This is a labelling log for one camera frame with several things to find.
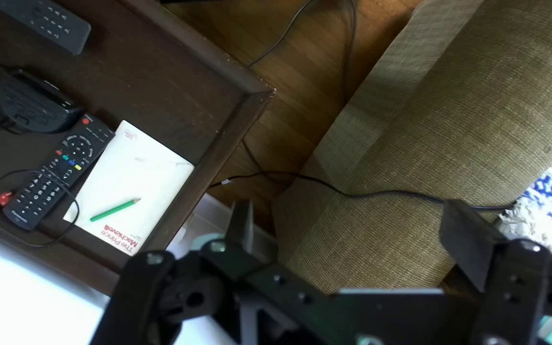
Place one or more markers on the white paper notebook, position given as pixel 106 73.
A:
pixel 133 165

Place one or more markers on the dark wooden side table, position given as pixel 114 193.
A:
pixel 144 65

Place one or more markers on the blue white woven pillow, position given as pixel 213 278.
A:
pixel 532 212

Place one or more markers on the black half-round clock device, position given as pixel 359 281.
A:
pixel 35 103

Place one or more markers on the dark slim remote control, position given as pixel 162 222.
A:
pixel 52 21

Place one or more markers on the olive green fabric sofa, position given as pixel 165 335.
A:
pixel 457 107

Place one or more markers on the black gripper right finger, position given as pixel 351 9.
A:
pixel 470 241

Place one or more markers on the black TV remote coloured buttons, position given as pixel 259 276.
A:
pixel 62 168

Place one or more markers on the green pencil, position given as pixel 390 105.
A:
pixel 114 209

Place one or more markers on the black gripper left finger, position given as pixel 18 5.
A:
pixel 242 226

